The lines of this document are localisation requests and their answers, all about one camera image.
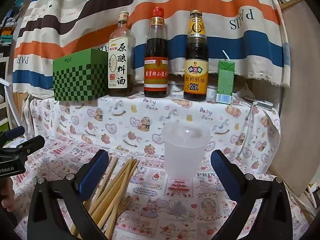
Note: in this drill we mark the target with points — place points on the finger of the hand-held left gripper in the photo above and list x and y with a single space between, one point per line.
32 143
15 133

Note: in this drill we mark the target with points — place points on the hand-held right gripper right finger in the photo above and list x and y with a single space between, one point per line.
225 175

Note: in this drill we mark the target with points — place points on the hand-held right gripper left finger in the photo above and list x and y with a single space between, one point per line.
93 172

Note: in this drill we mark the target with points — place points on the pile of bamboo chopsticks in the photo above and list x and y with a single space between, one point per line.
121 177

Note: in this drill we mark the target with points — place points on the small wooden fork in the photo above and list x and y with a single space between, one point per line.
126 201

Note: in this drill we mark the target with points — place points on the translucent plastic cup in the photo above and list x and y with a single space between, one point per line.
185 155

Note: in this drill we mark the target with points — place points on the person's left hand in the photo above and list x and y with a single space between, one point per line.
5 192

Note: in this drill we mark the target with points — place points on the white storage shelf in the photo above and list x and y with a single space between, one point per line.
3 100

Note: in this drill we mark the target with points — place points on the pink strawberry print cloth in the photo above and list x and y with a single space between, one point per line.
175 205

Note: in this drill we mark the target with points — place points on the green checkered box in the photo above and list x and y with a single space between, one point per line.
80 80

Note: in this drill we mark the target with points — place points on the green drink carton with straw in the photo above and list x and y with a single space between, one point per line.
225 80

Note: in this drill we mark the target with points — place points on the brown wooden board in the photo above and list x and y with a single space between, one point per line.
295 105

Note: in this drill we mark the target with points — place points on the stack of storage boxes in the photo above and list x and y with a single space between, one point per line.
6 30

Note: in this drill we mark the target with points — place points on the cooking wine bottle white label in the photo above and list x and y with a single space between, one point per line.
120 67

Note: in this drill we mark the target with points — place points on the oyster sauce bottle yellow label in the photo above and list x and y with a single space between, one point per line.
196 55

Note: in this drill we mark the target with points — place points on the sesame oil bottle red cap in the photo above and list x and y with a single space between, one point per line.
156 55

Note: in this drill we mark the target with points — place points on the striped fabric backdrop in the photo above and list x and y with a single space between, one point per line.
200 5

